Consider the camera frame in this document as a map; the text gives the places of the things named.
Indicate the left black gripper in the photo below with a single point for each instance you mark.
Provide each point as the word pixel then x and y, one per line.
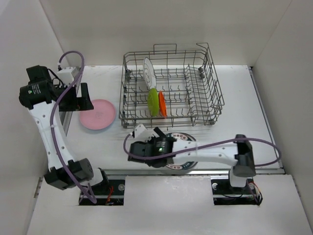
pixel 78 103

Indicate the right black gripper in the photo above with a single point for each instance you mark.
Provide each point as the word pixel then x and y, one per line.
pixel 159 131

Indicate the plain white ceramic plate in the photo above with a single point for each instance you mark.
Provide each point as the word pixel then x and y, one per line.
pixel 174 136

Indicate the pink plastic plate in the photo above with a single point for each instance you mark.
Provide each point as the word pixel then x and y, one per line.
pixel 102 116

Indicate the white plate with red pattern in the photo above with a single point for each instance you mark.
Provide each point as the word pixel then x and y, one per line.
pixel 184 166

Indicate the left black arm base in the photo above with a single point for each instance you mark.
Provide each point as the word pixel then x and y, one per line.
pixel 111 194

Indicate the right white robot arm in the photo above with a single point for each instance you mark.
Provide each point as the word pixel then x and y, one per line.
pixel 159 150

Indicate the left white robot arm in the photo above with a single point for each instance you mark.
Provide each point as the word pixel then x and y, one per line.
pixel 44 102

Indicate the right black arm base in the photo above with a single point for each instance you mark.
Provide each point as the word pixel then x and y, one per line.
pixel 224 194

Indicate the orange plastic plate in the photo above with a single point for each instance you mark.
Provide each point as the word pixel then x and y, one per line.
pixel 162 104

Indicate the green plastic plate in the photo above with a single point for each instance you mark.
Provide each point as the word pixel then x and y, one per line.
pixel 152 101

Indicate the white plate with grey pattern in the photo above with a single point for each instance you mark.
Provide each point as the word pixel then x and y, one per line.
pixel 149 74

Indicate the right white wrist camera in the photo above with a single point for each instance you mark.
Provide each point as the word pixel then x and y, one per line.
pixel 141 133

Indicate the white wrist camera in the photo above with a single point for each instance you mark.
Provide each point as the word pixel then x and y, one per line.
pixel 67 75
pixel 141 133

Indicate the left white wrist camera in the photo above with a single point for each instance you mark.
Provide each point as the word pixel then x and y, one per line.
pixel 67 75

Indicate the grey wire dish rack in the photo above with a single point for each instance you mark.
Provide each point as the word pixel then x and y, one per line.
pixel 186 77

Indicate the aluminium rail across table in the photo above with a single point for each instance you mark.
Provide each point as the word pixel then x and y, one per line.
pixel 165 172

